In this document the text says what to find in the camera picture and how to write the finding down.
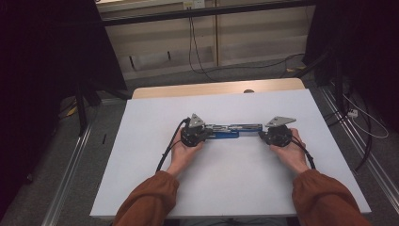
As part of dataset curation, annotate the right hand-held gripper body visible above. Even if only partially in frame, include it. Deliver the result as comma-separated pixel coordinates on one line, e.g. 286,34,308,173
264,116,297,148

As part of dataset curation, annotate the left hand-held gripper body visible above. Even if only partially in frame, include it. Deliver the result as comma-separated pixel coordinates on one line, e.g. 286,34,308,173
180,113,210,148

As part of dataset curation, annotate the blue stapler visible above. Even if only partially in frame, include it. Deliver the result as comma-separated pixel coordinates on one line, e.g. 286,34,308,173
205,122,263,140

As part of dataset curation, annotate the person's left hand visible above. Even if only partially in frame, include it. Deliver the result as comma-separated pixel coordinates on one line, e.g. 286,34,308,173
166,128,205,177

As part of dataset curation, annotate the person's right hand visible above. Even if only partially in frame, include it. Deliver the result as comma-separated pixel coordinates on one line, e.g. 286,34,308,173
270,127,310,175

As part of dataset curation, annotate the white table cover sheet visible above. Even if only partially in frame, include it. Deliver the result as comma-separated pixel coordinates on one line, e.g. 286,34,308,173
89,89,372,219

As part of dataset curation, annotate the black metal stand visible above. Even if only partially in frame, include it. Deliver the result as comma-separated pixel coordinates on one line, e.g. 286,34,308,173
295,50,333,86
74,79,131,137

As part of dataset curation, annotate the black curtain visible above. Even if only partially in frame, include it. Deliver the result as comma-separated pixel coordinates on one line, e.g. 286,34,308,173
0,0,128,215
302,0,399,133

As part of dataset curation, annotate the black horizontal bar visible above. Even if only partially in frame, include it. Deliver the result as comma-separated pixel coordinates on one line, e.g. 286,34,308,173
102,0,314,27

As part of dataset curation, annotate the left hand-held gripper black cable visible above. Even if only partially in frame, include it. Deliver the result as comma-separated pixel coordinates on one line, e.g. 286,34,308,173
155,117,192,173

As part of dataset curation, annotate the hand-held gripper black cable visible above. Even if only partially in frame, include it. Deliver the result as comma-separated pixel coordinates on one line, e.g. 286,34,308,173
155,117,192,173
290,136,316,170

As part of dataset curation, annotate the right hand-held gripper black cable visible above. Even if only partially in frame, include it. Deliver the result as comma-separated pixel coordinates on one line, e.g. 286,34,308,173
290,136,316,170

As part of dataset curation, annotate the black hanging cable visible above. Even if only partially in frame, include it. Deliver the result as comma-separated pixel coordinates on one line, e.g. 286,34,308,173
187,8,306,83

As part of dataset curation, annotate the black floor cable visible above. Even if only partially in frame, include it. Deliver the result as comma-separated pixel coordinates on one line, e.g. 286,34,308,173
324,78,375,172

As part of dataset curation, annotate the white cable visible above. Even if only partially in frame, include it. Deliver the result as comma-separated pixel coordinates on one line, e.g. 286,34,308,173
342,93,390,139

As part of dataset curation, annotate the aluminium floor rail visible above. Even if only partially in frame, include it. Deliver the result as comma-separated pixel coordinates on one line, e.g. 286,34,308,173
318,86,399,215
41,100,126,226

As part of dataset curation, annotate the white wall socket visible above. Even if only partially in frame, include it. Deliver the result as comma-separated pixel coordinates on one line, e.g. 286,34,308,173
183,0,206,9

